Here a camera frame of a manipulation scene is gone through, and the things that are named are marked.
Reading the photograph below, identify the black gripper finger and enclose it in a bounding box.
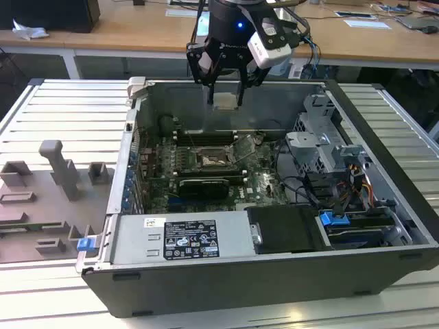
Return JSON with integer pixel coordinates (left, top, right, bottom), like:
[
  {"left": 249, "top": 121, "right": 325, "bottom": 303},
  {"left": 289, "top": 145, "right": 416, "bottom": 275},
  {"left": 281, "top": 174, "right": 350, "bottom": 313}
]
[
  {"left": 186, "top": 38, "right": 222, "bottom": 105},
  {"left": 237, "top": 58, "right": 273, "bottom": 106}
]

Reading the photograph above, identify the silver green CPU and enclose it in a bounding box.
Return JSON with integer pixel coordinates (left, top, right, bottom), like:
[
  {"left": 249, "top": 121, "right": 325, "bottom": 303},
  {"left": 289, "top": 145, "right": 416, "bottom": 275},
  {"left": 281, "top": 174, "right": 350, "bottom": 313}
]
[{"left": 212, "top": 91, "right": 240, "bottom": 111}]

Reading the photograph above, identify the metal socket cover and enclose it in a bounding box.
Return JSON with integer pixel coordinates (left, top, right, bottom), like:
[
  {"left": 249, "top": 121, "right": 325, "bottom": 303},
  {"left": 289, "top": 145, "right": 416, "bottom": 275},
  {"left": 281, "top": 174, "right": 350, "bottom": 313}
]
[{"left": 229, "top": 135, "right": 258, "bottom": 165}]

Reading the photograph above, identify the black RAM slot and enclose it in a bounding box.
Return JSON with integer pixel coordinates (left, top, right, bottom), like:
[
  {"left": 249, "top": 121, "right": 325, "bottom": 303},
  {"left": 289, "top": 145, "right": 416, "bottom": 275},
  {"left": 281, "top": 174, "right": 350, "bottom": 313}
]
[
  {"left": 174, "top": 141, "right": 238, "bottom": 146},
  {"left": 174, "top": 137, "right": 238, "bottom": 143},
  {"left": 174, "top": 131, "right": 238, "bottom": 136},
  {"left": 174, "top": 134, "right": 238, "bottom": 139}
]

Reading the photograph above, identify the CPU socket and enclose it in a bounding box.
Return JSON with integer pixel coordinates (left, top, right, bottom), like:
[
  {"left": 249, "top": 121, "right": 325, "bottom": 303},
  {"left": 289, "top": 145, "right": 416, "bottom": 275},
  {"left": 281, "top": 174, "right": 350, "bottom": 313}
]
[{"left": 194, "top": 145, "right": 230, "bottom": 171}]

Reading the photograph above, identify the grey case latch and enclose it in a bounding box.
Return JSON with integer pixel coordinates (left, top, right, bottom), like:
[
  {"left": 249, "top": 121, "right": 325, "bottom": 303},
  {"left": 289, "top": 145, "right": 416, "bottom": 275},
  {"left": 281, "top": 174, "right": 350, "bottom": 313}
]
[{"left": 126, "top": 76, "right": 149, "bottom": 101}]

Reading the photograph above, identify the wooden desk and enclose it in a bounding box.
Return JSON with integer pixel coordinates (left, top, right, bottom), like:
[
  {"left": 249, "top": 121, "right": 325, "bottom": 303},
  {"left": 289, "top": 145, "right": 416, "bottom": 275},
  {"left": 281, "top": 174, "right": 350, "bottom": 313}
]
[{"left": 0, "top": 0, "right": 439, "bottom": 75}]

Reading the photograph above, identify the silver metal drive cage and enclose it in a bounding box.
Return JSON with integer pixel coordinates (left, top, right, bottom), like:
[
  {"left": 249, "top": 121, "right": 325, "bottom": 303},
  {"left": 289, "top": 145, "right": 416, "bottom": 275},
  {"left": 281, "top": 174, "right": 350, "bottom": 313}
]
[{"left": 285, "top": 93, "right": 371, "bottom": 176}]

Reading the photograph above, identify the green motherboard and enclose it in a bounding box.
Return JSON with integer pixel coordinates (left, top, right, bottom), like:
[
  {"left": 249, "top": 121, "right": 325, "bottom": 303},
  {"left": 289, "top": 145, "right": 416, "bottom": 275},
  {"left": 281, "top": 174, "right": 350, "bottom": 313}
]
[{"left": 137, "top": 132, "right": 292, "bottom": 213}]

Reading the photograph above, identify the black graphics card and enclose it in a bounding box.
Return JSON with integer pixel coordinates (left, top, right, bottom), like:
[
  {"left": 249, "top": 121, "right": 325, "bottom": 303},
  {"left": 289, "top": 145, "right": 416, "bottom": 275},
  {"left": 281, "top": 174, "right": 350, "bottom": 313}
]
[{"left": 177, "top": 177, "right": 230, "bottom": 200}]

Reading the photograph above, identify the black plastic connector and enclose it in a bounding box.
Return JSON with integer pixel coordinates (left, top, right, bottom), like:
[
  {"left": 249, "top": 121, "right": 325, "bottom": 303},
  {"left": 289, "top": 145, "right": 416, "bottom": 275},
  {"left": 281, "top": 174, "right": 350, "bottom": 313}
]
[{"left": 304, "top": 172, "right": 339, "bottom": 202}]

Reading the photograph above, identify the white framed tablet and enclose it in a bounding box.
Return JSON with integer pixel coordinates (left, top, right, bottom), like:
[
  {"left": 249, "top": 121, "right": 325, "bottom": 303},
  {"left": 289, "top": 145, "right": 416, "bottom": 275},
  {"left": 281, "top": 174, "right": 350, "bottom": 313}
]
[{"left": 335, "top": 10, "right": 375, "bottom": 19}]

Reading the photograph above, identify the white paper sheet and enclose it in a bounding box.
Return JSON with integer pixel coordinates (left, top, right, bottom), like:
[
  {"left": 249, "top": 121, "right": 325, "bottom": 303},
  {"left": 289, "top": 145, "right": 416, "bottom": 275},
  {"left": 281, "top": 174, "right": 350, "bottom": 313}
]
[{"left": 344, "top": 19, "right": 392, "bottom": 31}]

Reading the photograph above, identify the black plastic shroud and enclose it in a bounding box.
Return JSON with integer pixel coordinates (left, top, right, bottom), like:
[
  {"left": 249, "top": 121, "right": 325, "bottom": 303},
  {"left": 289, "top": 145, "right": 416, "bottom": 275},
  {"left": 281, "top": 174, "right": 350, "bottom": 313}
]
[{"left": 246, "top": 205, "right": 333, "bottom": 255}]

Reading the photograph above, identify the black box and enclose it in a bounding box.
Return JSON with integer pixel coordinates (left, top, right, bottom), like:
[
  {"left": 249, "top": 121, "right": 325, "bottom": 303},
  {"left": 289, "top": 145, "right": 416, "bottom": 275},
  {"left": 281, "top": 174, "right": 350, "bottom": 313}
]
[{"left": 0, "top": 0, "right": 101, "bottom": 34}]

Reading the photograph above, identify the blue disk carrier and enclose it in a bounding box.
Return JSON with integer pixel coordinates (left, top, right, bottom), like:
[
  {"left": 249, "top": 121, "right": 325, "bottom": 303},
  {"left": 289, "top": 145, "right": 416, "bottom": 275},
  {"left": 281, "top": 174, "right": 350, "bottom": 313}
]
[{"left": 318, "top": 210, "right": 388, "bottom": 249}]

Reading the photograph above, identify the white crumpled paper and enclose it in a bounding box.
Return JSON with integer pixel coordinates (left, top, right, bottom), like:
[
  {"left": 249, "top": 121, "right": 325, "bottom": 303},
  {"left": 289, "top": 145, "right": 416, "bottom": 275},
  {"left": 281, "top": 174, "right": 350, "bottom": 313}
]
[{"left": 12, "top": 19, "right": 49, "bottom": 41}]

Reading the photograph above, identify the silver power supply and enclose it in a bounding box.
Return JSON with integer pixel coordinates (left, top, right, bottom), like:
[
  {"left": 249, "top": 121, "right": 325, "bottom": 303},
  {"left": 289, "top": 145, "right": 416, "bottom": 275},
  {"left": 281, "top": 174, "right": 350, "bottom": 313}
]
[{"left": 110, "top": 209, "right": 258, "bottom": 265}]

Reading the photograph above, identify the grey laptop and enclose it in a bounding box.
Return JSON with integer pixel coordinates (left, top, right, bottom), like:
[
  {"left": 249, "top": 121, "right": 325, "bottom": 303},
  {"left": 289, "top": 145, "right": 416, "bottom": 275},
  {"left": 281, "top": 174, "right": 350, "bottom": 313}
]
[{"left": 397, "top": 13, "right": 439, "bottom": 31}]

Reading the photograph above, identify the black PC case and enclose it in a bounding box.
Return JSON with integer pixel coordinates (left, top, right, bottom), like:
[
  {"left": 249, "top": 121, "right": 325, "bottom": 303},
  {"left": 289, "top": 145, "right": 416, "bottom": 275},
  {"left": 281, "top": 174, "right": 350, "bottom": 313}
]
[{"left": 75, "top": 77, "right": 439, "bottom": 318}]

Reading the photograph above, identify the grey parts rack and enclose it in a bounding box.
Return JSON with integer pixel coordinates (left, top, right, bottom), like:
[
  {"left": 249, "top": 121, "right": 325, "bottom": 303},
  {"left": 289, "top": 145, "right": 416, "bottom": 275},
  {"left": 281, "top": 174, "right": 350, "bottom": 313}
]
[{"left": 0, "top": 138, "right": 117, "bottom": 265}]

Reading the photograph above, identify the blue plastic clip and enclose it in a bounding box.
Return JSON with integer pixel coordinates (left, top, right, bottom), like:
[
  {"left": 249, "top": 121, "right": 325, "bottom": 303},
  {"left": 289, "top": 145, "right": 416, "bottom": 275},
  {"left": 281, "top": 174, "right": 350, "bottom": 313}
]
[{"left": 76, "top": 237, "right": 95, "bottom": 254}]

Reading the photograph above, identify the silver disk bay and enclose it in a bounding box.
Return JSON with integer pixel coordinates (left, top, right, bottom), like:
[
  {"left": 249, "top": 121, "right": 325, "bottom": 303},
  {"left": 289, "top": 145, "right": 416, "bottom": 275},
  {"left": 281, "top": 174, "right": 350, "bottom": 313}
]
[{"left": 314, "top": 205, "right": 414, "bottom": 253}]

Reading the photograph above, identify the green RAM stick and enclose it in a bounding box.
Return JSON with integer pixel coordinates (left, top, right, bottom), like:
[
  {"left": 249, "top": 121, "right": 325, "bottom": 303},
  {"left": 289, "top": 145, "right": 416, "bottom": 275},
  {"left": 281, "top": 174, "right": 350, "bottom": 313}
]
[{"left": 0, "top": 223, "right": 66, "bottom": 232}]

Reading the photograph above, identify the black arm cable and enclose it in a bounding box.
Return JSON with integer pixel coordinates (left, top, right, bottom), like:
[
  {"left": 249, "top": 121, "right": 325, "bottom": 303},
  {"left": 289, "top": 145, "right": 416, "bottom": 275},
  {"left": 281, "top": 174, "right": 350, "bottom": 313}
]
[
  {"left": 190, "top": 0, "right": 210, "bottom": 44},
  {"left": 289, "top": 13, "right": 311, "bottom": 45}
]

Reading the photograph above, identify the black camera bracket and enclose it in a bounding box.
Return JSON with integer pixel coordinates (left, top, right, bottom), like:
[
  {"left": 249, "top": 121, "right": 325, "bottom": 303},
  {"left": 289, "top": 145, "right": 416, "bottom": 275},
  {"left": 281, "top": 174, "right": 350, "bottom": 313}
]
[{"left": 245, "top": 0, "right": 305, "bottom": 47}]

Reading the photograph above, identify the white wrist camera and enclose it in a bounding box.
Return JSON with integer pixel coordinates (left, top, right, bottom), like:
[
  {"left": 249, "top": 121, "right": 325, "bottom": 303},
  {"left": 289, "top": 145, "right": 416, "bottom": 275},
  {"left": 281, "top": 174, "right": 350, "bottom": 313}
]
[{"left": 246, "top": 32, "right": 294, "bottom": 69}]

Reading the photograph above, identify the thick black wire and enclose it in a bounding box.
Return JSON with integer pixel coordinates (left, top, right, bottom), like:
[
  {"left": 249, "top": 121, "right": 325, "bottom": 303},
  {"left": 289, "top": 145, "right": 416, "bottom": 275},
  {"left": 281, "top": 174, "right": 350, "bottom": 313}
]
[{"left": 273, "top": 139, "right": 325, "bottom": 210}]

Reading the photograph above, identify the blue wire bundle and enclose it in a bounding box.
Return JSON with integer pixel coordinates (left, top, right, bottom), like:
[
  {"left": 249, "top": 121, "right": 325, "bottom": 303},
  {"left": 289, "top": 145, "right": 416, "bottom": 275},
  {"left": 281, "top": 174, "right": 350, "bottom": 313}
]
[{"left": 301, "top": 32, "right": 323, "bottom": 71}]

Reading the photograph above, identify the black flat disk wire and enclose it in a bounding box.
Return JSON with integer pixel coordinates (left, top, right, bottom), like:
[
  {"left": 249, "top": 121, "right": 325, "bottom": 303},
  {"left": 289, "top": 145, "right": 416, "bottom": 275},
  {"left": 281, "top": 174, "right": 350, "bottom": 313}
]
[{"left": 331, "top": 171, "right": 347, "bottom": 220}]

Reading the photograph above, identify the yellow red wire bundle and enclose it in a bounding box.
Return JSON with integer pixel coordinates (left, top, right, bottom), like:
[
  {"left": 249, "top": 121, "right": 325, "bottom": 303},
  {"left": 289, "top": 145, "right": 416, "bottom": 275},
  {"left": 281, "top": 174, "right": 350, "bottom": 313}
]
[{"left": 346, "top": 163, "right": 375, "bottom": 208}]

